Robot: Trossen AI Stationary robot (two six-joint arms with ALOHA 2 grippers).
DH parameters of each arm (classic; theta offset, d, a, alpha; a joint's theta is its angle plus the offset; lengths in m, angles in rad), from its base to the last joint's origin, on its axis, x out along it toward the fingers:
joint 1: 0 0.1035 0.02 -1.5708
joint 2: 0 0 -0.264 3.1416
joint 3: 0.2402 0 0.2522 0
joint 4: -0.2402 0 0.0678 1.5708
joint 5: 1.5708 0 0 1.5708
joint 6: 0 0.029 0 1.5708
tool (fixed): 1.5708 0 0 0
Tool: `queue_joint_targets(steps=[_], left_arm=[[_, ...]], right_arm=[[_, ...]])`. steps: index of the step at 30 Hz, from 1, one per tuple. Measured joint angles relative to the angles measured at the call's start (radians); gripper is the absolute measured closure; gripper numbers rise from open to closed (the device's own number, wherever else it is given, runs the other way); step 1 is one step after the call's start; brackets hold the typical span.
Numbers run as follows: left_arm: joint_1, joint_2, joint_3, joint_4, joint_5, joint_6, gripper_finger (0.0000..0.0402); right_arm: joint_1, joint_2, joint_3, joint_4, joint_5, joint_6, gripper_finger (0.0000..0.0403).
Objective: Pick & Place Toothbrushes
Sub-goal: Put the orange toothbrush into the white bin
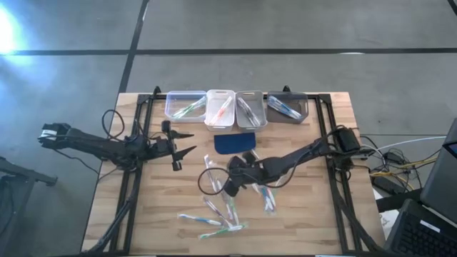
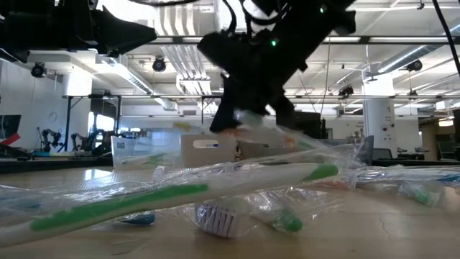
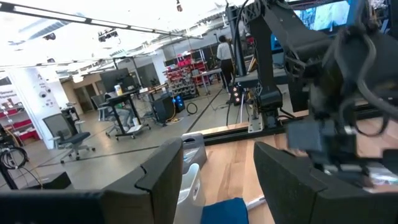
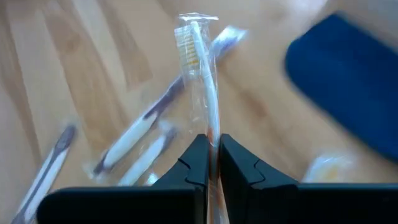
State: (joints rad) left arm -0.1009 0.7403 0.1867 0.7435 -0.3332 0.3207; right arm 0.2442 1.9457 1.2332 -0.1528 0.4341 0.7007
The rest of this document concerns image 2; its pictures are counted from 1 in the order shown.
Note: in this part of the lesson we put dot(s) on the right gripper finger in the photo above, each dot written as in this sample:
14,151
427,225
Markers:
226,108
287,113

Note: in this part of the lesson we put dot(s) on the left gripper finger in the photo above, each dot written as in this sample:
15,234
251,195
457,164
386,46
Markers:
122,36

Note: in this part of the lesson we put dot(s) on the green toothbrush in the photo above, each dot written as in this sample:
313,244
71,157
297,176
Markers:
143,196
287,223
154,158
424,196

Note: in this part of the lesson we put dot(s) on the purple toothbrush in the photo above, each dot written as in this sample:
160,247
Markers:
219,219

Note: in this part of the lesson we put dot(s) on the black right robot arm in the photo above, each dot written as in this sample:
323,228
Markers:
309,21

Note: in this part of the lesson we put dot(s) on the black monitor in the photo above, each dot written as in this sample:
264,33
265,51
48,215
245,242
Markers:
312,126

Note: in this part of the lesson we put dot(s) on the black ceiling spotlight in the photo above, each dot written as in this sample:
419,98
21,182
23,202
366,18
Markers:
345,91
159,64
415,65
38,70

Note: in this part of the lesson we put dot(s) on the light grey plastic bin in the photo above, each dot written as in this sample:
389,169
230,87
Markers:
258,153

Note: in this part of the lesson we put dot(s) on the white plastic bin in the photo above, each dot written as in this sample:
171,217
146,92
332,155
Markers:
201,154

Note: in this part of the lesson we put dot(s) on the dark grey plastic bin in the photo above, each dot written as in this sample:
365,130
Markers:
366,153

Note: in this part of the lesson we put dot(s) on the clear plastic bin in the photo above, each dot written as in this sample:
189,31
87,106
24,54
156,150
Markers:
143,147

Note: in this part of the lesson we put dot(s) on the white column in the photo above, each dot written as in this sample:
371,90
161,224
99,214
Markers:
379,118

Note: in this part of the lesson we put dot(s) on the grey office chair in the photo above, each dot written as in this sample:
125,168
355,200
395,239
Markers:
382,154

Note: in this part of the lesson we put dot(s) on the red flat object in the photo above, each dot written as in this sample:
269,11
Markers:
12,139

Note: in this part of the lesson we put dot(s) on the dark background desk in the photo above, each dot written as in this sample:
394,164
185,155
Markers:
36,163

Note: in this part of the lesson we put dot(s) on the black background rig frame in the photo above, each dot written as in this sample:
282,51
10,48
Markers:
202,108
68,118

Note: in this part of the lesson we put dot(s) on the dark wall screen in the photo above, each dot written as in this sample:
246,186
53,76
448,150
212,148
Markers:
9,126

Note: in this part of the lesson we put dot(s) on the slim silver ceiling duct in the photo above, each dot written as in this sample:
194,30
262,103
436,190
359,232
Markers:
413,54

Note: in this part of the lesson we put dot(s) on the glowing wall lamp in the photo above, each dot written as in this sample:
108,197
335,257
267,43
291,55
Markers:
445,122

